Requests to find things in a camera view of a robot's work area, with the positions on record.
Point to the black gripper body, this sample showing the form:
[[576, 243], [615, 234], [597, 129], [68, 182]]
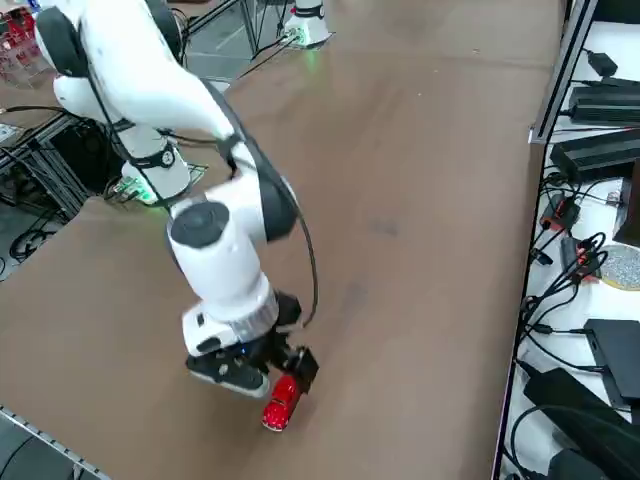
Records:
[[265, 352]]

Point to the red toy car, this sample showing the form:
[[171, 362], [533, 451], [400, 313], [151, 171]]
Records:
[[280, 405]]

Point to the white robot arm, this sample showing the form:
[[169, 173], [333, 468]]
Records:
[[220, 270], [310, 20]]

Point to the long black bar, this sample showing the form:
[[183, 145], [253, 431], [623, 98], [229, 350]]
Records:
[[575, 400]]

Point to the rounded black object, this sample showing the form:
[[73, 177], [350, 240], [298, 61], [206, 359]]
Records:
[[575, 467]]

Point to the red and black adapter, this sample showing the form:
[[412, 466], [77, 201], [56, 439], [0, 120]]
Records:
[[562, 212]]

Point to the flat black box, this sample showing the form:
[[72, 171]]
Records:
[[620, 360]]

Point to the round glitter disc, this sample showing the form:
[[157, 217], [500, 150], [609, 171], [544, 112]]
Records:
[[625, 265]]

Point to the long black box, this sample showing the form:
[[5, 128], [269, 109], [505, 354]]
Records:
[[595, 155]]

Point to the dark upright panel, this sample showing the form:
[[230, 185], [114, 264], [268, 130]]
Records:
[[631, 210]]

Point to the clear acrylic box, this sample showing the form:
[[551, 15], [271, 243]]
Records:
[[20, 70]]

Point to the red carton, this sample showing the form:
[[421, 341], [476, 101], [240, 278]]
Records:
[[17, 35]]

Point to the long black power brick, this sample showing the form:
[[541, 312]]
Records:
[[605, 102]]

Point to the small black power adapter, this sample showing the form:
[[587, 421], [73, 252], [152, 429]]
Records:
[[602, 62]]

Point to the aluminium table rail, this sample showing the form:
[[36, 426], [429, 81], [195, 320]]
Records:
[[50, 440]]

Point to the black metal cart frame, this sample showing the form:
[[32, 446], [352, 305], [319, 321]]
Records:
[[75, 150]]

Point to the aluminium frame post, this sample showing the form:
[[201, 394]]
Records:
[[562, 65]]

